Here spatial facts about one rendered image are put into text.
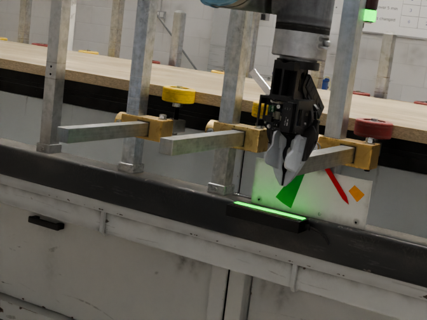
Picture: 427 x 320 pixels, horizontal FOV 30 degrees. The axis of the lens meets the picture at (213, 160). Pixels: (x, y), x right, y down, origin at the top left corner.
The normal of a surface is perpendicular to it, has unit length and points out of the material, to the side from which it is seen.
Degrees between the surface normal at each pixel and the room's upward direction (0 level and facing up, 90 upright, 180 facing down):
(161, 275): 90
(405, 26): 90
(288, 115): 89
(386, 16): 90
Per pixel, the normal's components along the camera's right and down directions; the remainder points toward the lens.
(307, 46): 0.12, 0.17
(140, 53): -0.51, 0.08
